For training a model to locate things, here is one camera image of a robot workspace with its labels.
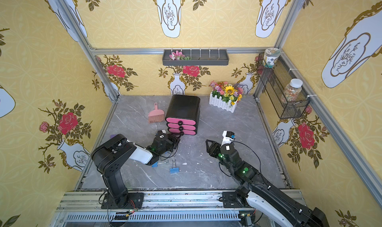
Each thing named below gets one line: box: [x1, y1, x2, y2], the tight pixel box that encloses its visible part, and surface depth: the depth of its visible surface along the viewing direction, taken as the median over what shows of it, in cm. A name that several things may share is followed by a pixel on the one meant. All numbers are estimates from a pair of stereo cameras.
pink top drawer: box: [165, 117, 196, 126], surface depth 89 cm
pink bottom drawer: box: [168, 128, 197, 136], surface depth 97 cm
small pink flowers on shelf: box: [169, 50, 191, 61], surface depth 89 cm
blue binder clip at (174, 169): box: [169, 158, 180, 174], surface depth 85 cm
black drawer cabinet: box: [165, 94, 201, 136], surface depth 94 cm
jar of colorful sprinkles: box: [281, 78, 303, 105], surface depth 67 cm
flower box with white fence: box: [208, 80, 244, 114], surface depth 105 cm
